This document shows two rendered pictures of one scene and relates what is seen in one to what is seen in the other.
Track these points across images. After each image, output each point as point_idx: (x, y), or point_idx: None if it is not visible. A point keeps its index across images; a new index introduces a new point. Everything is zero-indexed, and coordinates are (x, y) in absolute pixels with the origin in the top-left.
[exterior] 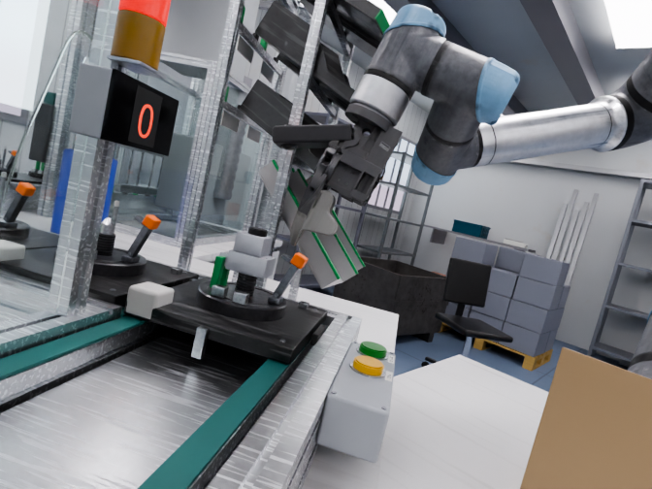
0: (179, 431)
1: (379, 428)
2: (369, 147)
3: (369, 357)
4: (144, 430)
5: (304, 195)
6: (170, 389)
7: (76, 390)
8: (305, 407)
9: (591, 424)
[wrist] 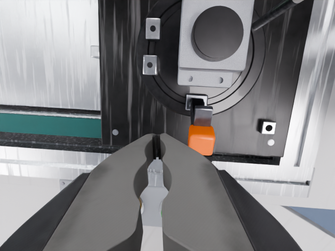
0: (19, 91)
1: None
2: None
3: None
4: (6, 72)
5: (38, 212)
6: (57, 60)
7: (13, 5)
8: (28, 168)
9: None
